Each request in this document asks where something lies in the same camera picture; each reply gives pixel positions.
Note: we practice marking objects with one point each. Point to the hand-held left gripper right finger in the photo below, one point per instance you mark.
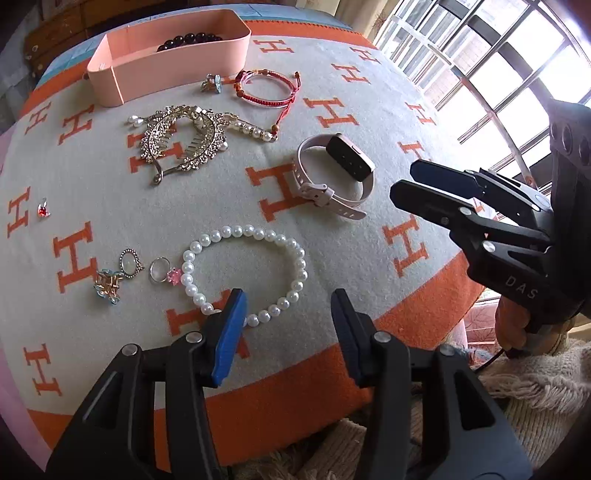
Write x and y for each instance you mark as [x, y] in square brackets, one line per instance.
[351, 332]

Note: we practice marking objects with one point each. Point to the pink smartwatch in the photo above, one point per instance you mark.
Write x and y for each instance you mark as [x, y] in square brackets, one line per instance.
[332, 175]

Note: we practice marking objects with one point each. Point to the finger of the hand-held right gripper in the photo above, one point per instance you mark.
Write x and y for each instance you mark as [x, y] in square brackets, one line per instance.
[425, 198]
[443, 177]

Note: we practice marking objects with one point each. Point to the pearl hair pin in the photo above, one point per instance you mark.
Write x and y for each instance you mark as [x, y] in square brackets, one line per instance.
[251, 129]

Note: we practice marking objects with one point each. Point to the person's right hand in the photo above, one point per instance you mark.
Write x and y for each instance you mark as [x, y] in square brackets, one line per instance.
[510, 323]

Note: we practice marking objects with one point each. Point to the gold rhinestone hair clip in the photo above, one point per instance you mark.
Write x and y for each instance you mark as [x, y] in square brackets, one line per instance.
[182, 138]

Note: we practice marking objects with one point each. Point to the person's right forearm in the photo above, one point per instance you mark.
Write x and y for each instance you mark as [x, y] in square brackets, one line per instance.
[545, 387]

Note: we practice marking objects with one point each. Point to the orange and cream printed blanket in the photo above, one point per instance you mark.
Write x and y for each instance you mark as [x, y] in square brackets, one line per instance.
[323, 258]

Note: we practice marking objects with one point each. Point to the barred window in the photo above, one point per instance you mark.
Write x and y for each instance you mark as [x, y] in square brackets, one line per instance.
[489, 60]

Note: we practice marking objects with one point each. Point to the pink rectangular box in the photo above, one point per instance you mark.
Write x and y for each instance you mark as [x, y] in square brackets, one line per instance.
[152, 69]

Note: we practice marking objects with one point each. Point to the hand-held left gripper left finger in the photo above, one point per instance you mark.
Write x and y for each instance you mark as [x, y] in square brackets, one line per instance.
[228, 332]

